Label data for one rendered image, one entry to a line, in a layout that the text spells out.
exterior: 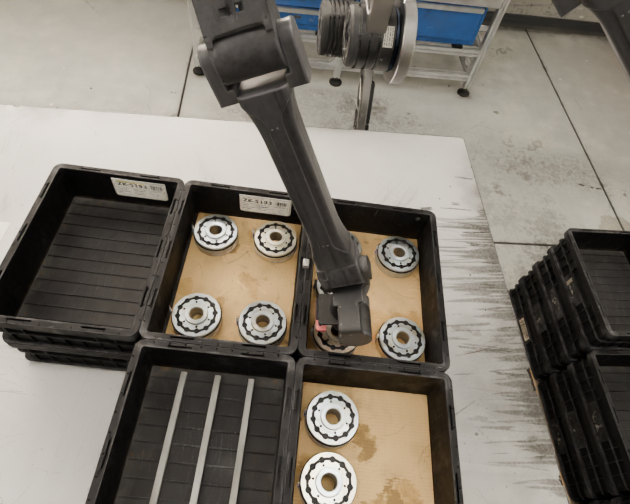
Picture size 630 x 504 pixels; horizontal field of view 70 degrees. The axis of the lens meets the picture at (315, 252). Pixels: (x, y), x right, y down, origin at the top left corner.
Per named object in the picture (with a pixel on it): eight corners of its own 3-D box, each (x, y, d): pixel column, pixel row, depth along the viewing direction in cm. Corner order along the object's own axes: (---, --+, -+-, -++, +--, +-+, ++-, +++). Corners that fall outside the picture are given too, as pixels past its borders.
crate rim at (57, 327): (59, 169, 107) (55, 162, 105) (187, 185, 108) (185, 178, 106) (-24, 324, 85) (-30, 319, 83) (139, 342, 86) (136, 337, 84)
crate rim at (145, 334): (187, 185, 108) (186, 178, 106) (311, 201, 110) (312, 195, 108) (139, 342, 86) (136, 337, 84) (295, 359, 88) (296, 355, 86)
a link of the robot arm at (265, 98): (292, 6, 49) (203, 35, 52) (288, 26, 45) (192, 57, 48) (375, 262, 79) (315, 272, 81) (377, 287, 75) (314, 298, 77)
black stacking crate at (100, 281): (73, 196, 115) (57, 164, 105) (191, 211, 116) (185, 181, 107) (2, 343, 93) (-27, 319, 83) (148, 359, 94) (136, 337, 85)
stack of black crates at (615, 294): (506, 289, 194) (565, 227, 157) (571, 292, 197) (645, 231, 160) (532, 382, 172) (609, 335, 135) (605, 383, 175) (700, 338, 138)
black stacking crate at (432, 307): (308, 225, 118) (313, 197, 108) (419, 239, 119) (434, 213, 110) (293, 374, 96) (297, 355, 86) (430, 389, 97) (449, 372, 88)
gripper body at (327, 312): (369, 329, 89) (378, 312, 83) (317, 327, 88) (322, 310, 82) (367, 299, 92) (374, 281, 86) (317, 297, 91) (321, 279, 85)
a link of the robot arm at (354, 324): (365, 250, 74) (315, 259, 77) (372, 313, 68) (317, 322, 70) (379, 283, 84) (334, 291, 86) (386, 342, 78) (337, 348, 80)
